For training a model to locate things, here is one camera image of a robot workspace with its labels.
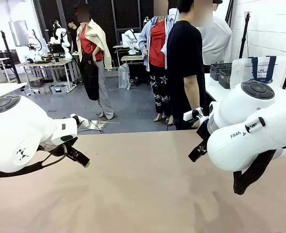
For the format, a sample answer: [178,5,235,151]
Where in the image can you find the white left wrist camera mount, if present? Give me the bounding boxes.
[70,113,89,128]

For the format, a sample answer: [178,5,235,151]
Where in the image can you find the person in red shirt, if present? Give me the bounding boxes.
[138,0,175,126]

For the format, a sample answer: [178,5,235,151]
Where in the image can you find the wooden top work table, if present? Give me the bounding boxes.
[16,58,80,95]

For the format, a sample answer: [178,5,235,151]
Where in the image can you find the grey panel board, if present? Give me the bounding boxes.
[8,20,30,47]

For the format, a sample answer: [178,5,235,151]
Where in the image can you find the black plastic basket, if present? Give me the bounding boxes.
[209,62,233,81]
[218,68,233,89]

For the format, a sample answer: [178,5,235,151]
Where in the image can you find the person in white shirt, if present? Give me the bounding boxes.
[196,0,233,73]

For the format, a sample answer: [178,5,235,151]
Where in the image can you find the black sleeved left arm cable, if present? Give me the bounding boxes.
[0,143,72,178]

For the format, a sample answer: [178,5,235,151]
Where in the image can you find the white round-edged table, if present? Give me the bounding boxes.
[0,82,29,103]

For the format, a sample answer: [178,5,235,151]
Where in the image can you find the mannequin with cream jacket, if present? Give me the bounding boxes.
[75,2,115,121]

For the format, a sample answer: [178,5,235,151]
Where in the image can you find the black sleeved right arm cable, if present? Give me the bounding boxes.
[233,149,277,196]

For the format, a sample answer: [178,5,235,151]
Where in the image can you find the metal mannequin base plate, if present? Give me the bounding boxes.
[88,118,121,133]

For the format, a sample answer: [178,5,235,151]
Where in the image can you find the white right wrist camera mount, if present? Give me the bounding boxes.
[183,107,205,125]

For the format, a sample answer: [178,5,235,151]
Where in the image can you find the clear plastic storage bin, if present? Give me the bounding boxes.
[50,83,70,95]

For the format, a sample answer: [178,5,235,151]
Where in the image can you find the black storage crate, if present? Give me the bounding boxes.
[28,77,45,89]

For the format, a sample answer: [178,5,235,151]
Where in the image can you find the person's bare forearm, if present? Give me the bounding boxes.
[183,72,202,110]

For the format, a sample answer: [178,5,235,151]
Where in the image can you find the black sleeved arm cable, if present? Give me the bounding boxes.
[233,149,277,196]
[0,143,72,178]

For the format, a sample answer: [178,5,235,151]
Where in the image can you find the person in black t-shirt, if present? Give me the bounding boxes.
[166,0,210,131]

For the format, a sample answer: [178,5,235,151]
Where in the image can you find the background person black hair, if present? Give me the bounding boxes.
[67,19,79,53]

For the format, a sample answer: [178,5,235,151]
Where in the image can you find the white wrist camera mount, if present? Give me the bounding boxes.
[70,113,89,128]
[183,107,205,125]

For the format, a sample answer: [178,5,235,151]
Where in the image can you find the white side table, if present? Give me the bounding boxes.
[204,72,234,103]

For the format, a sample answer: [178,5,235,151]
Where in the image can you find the translucent tall plastic container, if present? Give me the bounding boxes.
[118,63,130,90]

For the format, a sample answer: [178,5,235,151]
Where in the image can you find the translucent shopping bag navy handles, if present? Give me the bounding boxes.
[230,55,286,91]

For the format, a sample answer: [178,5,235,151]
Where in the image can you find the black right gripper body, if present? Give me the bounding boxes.
[196,120,211,148]

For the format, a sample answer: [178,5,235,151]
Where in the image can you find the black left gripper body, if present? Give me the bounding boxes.
[43,143,71,158]

